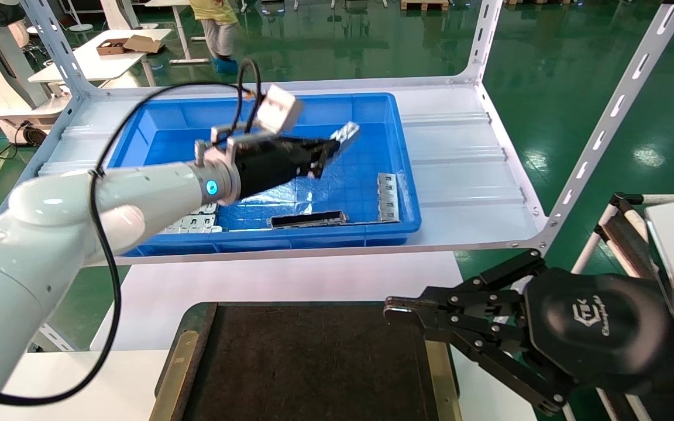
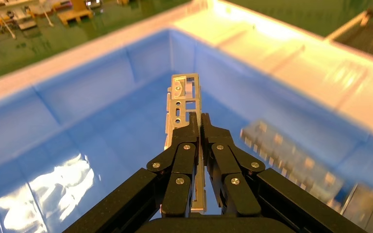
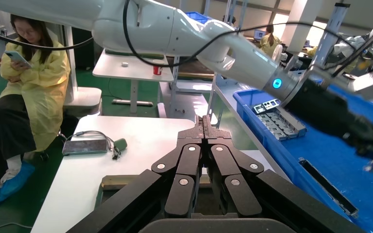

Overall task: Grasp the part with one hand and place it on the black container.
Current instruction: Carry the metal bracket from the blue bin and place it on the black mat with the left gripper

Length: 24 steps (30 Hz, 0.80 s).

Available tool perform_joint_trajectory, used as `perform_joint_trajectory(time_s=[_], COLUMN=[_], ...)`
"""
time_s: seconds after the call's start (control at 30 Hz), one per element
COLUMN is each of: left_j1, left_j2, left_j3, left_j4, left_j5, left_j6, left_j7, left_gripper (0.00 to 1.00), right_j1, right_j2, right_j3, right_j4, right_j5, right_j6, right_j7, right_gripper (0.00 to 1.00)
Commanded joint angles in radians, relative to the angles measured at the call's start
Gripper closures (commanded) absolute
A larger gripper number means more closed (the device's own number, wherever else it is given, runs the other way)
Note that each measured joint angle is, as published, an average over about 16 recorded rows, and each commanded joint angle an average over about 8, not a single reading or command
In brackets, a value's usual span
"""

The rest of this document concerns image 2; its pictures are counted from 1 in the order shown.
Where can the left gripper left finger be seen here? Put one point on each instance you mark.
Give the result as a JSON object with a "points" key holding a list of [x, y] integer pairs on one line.
{"points": [[177, 180]]}

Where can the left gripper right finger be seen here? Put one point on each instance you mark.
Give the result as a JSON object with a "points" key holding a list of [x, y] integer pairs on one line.
{"points": [[234, 186]]}

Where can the silver bracket with square holes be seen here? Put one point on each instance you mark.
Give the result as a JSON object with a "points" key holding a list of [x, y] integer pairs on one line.
{"points": [[181, 96]]}

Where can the blue plastic bin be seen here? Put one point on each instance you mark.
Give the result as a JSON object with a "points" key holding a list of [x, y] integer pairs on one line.
{"points": [[93, 128]]}

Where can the wooden pallet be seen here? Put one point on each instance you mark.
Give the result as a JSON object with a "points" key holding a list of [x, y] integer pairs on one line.
{"points": [[75, 14]]}

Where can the white desk with T legs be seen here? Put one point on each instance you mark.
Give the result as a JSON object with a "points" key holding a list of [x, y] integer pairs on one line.
{"points": [[22, 13]]}

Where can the silver comb metal bracket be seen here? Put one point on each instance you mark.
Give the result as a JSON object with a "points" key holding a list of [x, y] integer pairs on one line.
{"points": [[289, 160]]}

